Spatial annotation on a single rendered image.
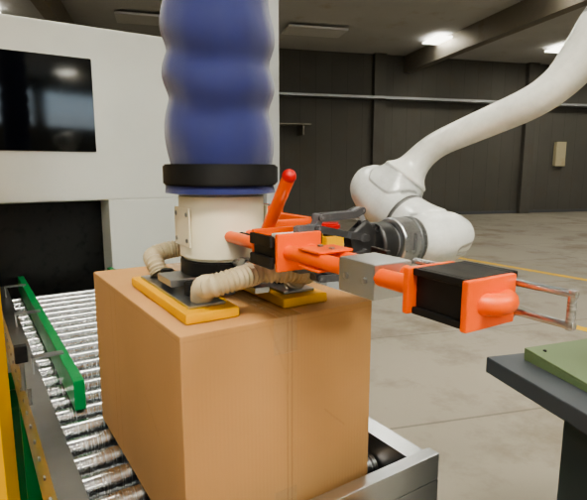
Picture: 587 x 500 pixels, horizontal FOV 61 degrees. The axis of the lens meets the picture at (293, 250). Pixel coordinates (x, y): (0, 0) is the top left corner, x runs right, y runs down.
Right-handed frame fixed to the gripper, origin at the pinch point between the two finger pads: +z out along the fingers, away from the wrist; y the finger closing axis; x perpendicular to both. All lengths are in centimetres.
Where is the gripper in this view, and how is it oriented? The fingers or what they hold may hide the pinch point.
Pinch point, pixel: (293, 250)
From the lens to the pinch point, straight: 79.8
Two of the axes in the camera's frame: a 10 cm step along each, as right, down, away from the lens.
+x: -5.5, -1.4, 8.2
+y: -0.2, 9.9, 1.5
